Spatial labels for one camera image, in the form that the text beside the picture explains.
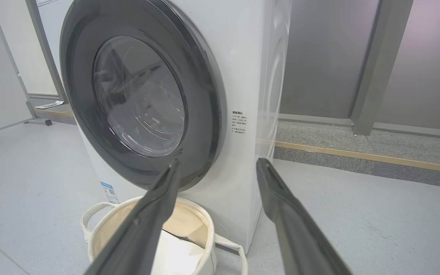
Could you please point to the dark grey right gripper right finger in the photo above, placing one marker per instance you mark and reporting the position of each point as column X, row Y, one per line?
column 292, row 229

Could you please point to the cream canvas laundry basket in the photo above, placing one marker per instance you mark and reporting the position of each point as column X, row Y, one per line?
column 191, row 225

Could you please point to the white paper sheet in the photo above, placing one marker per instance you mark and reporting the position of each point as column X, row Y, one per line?
column 50, row 104

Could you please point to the wide grey metal pillar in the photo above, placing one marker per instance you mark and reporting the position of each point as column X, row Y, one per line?
column 376, row 76

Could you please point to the grey metal frame post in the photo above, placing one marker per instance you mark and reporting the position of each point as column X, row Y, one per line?
column 48, row 57

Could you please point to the white cloth in basket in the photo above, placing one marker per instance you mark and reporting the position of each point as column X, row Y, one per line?
column 178, row 256

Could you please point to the grey rolling partition stand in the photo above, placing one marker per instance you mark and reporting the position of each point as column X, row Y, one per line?
column 32, row 109

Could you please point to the blue energy label sticker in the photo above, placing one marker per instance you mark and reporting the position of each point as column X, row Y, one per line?
column 110, row 193

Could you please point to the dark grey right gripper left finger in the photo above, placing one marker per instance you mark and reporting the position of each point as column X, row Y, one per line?
column 147, row 229

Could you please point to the dark round washing machine door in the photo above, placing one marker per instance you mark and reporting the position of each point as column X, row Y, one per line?
column 201, row 114

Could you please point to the white washing machine body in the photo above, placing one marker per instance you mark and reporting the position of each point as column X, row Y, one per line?
column 239, row 57

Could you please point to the small text notice sticker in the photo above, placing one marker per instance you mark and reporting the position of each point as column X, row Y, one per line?
column 239, row 122

